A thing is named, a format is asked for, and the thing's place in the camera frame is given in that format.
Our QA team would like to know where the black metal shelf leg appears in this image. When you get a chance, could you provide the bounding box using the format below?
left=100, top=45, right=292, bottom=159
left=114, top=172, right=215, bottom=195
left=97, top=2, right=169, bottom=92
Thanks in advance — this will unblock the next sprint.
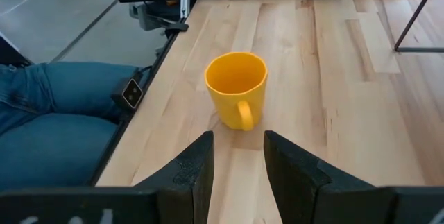
left=393, top=0, right=444, bottom=53

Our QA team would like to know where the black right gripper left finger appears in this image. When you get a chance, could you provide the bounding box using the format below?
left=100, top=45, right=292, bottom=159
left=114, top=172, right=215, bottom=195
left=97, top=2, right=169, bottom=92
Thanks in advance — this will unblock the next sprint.
left=0, top=130, right=215, bottom=224

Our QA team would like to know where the black table edge clamp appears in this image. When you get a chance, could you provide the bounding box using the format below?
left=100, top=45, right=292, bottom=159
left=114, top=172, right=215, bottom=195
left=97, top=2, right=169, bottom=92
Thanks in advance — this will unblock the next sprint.
left=164, top=21, right=190, bottom=33

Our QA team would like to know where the small black table camera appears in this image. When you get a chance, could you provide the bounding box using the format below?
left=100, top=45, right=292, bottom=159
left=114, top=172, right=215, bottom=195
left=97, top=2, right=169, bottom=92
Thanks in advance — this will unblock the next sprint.
left=110, top=76, right=144, bottom=111

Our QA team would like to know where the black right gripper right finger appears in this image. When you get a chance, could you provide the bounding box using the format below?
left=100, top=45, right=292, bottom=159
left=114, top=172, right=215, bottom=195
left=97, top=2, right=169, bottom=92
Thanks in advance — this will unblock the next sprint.
left=263, top=130, right=444, bottom=224

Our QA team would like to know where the black chair part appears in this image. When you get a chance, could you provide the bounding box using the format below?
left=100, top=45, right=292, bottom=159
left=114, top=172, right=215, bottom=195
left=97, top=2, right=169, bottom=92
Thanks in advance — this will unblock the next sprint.
left=0, top=33, right=34, bottom=67

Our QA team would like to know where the black camera cable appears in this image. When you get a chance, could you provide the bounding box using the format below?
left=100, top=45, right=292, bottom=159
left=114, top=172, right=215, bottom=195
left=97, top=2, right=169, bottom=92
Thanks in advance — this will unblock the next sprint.
left=137, top=64, right=153, bottom=79

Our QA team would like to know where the yellow faceted mug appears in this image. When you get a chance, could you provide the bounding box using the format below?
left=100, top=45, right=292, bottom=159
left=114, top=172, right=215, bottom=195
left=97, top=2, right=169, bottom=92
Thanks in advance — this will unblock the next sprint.
left=203, top=51, right=269, bottom=132

